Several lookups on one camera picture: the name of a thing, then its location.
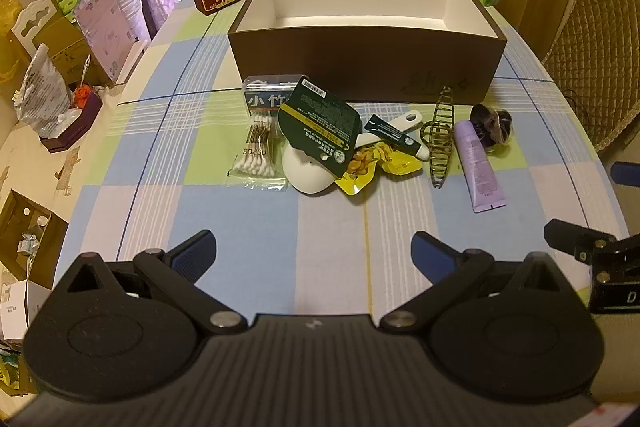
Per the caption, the dark green mask packet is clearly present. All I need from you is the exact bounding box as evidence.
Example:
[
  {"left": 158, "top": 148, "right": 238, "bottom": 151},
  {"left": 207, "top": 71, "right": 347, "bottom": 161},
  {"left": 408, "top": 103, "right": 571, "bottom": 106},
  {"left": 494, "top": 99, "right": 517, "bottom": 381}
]
[{"left": 278, "top": 76, "right": 362, "bottom": 178}]

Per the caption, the yellow snack packet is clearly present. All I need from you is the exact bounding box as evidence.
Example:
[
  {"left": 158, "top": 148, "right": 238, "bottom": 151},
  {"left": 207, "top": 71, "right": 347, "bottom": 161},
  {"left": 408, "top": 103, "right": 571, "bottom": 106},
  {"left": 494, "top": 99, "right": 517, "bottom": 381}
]
[{"left": 334, "top": 142, "right": 423, "bottom": 196}]

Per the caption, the dark green cream tube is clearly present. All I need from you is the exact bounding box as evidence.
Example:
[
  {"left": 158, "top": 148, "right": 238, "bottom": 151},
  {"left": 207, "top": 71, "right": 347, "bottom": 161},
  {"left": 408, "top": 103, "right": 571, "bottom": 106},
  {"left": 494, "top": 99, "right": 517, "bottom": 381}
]
[{"left": 364, "top": 110, "right": 430, "bottom": 162}]

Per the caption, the cotton swab bag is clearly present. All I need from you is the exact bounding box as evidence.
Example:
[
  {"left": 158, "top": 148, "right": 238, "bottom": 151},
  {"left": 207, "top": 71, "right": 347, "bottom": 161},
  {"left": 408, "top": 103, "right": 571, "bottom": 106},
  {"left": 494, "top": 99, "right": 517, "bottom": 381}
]
[{"left": 227, "top": 112, "right": 288, "bottom": 191}]

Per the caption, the white handheld massager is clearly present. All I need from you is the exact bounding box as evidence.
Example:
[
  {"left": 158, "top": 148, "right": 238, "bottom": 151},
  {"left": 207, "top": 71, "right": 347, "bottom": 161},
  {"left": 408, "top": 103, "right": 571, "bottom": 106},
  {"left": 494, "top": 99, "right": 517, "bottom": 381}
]
[{"left": 281, "top": 107, "right": 422, "bottom": 197}]

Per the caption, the gold metal hair clip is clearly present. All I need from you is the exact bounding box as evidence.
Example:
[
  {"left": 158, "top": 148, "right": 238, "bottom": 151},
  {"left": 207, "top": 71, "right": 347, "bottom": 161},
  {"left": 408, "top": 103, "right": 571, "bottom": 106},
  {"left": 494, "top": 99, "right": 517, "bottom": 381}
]
[{"left": 420, "top": 87, "right": 454, "bottom": 188}]

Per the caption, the clear dental floss box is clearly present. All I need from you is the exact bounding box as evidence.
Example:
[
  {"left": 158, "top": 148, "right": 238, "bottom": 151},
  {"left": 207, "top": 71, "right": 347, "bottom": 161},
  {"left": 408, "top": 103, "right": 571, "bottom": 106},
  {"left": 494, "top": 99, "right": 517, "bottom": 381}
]
[{"left": 242, "top": 75, "right": 306, "bottom": 116}]

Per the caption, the silver plastic bag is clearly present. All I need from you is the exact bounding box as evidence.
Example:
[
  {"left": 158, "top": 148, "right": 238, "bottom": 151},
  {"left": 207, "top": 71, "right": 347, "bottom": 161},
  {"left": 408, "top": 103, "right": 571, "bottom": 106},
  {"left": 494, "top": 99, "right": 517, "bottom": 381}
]
[{"left": 13, "top": 44, "right": 74, "bottom": 139}]

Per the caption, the dark purple velvet scrunchie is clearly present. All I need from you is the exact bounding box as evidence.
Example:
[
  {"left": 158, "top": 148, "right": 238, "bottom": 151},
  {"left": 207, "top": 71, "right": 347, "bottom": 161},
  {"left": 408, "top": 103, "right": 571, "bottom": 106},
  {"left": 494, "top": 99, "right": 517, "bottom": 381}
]
[{"left": 470, "top": 104, "right": 512, "bottom": 148}]

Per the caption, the purple lotion tube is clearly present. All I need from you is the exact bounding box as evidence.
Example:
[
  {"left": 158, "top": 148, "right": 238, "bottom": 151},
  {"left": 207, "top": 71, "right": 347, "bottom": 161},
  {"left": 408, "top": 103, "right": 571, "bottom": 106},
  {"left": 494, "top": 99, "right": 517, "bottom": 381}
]
[{"left": 454, "top": 120, "right": 506, "bottom": 213}]

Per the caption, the checkered tablecloth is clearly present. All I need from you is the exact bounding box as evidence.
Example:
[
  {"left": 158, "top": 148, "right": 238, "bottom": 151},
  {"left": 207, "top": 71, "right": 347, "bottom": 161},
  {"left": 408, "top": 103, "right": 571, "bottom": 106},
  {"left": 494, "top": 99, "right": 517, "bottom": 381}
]
[{"left": 58, "top": 0, "right": 627, "bottom": 317}]

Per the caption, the brown open carton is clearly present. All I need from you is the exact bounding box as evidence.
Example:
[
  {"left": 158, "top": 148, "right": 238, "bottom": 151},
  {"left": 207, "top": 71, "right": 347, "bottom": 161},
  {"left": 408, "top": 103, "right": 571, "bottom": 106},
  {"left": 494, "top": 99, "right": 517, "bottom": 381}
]
[{"left": 1, "top": 190, "right": 68, "bottom": 289}]

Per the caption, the dark red tray box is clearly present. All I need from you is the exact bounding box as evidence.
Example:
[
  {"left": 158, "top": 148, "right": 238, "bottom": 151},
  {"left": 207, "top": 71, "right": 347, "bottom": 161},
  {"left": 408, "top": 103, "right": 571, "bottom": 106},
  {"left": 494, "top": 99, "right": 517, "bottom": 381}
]
[{"left": 40, "top": 86, "right": 103, "bottom": 154}]

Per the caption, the cardboard box with white cutout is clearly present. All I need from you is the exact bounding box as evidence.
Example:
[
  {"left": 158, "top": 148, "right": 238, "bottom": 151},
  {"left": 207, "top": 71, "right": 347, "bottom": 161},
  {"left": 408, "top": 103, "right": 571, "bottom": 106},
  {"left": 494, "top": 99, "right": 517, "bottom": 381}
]
[{"left": 8, "top": 0, "right": 91, "bottom": 89}]

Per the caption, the yellow plastic bag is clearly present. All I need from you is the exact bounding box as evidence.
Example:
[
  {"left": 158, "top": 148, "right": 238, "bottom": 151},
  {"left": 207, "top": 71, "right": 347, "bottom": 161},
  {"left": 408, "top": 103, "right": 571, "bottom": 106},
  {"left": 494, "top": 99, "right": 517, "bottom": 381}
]
[{"left": 0, "top": 0, "right": 23, "bottom": 83}]

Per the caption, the brown cardboard storage box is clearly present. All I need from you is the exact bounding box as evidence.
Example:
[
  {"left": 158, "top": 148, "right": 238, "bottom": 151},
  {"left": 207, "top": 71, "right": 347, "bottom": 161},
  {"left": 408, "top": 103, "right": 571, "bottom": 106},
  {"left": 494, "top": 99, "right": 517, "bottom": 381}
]
[{"left": 228, "top": 0, "right": 506, "bottom": 105}]

